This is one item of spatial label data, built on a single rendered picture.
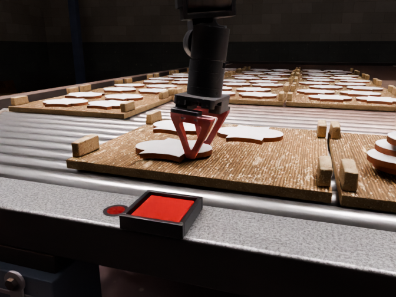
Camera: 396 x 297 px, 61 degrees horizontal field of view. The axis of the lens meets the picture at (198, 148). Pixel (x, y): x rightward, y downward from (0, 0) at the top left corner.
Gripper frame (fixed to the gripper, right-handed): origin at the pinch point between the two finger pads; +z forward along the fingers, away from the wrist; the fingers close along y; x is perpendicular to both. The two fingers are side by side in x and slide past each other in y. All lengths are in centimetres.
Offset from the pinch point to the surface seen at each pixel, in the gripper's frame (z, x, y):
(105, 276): 99, 64, 74
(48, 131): 6.8, 42.4, 12.1
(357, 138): -2.4, -27.0, 21.3
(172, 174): 1.9, 0.6, -9.1
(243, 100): -1, 6, 66
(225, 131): -0.5, -1.0, 14.6
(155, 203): 2.6, -0.9, -17.8
